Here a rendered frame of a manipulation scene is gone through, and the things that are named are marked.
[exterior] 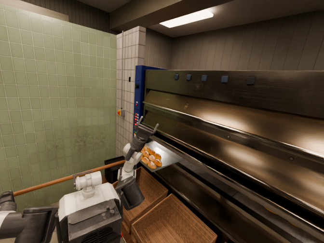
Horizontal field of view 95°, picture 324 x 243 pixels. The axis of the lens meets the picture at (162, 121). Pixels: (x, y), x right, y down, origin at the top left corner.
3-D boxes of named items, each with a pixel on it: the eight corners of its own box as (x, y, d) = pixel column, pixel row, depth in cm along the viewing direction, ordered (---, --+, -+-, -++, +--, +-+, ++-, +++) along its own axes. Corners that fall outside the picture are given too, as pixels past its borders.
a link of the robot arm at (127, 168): (137, 156, 110) (132, 169, 123) (122, 155, 107) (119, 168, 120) (137, 169, 103) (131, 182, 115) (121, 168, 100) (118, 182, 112)
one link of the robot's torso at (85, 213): (134, 259, 77) (137, 202, 68) (53, 309, 58) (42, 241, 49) (116, 215, 101) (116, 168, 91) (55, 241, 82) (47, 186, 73)
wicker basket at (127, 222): (140, 182, 210) (141, 165, 203) (167, 209, 169) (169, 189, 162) (106, 197, 179) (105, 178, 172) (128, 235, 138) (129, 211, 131)
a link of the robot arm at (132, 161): (143, 151, 99) (139, 162, 108) (133, 143, 101) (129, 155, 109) (138, 157, 94) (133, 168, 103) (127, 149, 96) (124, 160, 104)
